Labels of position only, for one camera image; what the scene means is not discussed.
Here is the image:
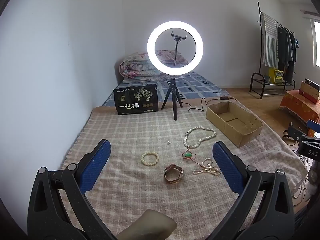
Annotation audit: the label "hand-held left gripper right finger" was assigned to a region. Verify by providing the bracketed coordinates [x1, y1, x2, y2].
[210, 141, 297, 240]

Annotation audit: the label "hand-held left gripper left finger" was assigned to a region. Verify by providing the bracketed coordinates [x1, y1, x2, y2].
[27, 139, 118, 240]

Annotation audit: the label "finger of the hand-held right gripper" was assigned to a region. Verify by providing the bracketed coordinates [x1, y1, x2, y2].
[306, 119, 320, 133]
[287, 126, 310, 142]

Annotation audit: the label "thin white pearl necklace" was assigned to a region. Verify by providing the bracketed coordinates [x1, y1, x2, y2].
[192, 157, 221, 177]

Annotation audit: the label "cardboard box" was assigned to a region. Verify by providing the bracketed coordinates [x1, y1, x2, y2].
[206, 101, 264, 148]

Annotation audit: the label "cream beaded bracelet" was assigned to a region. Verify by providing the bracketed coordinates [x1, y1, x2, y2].
[141, 151, 159, 166]

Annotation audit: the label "brown leather wristwatch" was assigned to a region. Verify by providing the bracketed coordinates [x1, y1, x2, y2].
[164, 164, 184, 183]

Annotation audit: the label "small black floor tripod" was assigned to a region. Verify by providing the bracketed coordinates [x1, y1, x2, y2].
[282, 122, 294, 144]

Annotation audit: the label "orange cloth covered table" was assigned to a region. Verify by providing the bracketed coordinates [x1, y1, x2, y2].
[279, 89, 320, 130]

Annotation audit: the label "tan gift box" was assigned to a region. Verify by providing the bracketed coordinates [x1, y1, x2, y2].
[299, 81, 320, 105]

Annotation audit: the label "dark flat box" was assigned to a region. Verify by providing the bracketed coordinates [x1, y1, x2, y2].
[304, 78, 320, 90]

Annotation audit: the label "beige plaid blanket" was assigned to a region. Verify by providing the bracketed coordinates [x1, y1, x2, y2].
[60, 97, 309, 240]

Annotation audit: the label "yellow carton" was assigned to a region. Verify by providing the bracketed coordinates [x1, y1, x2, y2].
[269, 67, 284, 85]

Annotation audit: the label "black metal clothes rack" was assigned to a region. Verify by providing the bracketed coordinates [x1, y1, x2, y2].
[250, 1, 297, 99]

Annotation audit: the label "black printed snack bag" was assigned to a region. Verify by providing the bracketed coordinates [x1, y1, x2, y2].
[113, 84, 160, 116]

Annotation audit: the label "person's olive trouser leg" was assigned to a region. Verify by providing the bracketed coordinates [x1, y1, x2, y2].
[116, 210, 177, 240]

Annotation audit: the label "window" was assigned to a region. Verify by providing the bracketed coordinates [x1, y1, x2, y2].
[310, 19, 320, 68]

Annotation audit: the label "dark hanging clothes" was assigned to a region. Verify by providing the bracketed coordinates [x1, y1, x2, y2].
[277, 26, 297, 83]

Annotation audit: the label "blue patterned mattress sheet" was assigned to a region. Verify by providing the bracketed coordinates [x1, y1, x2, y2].
[101, 71, 225, 107]

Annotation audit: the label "black tripod stand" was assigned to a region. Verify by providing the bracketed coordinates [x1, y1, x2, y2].
[161, 76, 183, 120]

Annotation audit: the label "striped grey white towel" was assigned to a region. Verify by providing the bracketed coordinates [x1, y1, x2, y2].
[261, 12, 278, 68]

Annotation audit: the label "folded floral quilt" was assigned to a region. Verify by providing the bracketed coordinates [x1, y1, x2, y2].
[119, 50, 188, 83]

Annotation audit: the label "black cable bundle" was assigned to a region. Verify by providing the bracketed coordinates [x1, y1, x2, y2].
[291, 152, 313, 202]

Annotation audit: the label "green jade pendant red cord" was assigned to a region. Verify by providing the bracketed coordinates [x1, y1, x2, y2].
[182, 148, 203, 170]

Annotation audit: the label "thick twisted pearl necklace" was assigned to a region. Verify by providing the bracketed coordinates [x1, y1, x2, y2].
[183, 127, 217, 149]

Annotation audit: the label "black cable with inline controller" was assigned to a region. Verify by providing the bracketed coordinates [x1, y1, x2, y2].
[180, 96, 229, 112]

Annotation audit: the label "white ring light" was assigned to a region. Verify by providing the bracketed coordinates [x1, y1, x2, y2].
[147, 21, 204, 77]

